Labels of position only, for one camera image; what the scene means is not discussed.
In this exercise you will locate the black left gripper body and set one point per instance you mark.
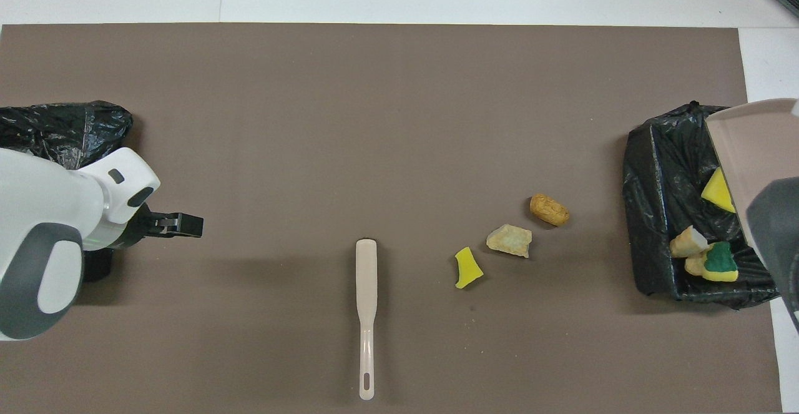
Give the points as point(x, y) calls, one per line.
point(147, 226)

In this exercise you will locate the beige hand brush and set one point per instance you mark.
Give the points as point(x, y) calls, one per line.
point(366, 276)

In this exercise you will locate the small curved yellow sponge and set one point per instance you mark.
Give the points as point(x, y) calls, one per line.
point(467, 270)

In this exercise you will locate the pale angular foam chunk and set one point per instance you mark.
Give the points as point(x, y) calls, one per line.
point(509, 240)

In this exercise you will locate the brown potato shaped foam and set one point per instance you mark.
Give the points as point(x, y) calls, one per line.
point(549, 209)

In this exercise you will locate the pale beige sponge chunk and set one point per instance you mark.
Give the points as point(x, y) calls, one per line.
point(688, 242)

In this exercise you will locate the orange striped sponge chunk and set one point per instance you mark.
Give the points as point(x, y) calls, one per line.
point(693, 267)

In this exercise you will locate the yellow notched sponge piece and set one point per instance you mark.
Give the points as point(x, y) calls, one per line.
point(719, 192)

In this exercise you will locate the yellow green-backed sponge piece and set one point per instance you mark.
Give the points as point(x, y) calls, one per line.
point(721, 264)

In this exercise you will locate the beige plastic dustpan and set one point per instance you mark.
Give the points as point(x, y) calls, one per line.
point(755, 145)

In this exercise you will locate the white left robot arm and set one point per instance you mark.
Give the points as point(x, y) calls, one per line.
point(37, 226)

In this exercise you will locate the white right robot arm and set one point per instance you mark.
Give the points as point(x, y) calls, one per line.
point(777, 233)

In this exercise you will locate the black bag lined bin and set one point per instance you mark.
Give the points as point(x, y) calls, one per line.
point(62, 127)
point(668, 183)

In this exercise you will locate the brown table mat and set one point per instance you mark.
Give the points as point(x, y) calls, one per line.
point(312, 120)

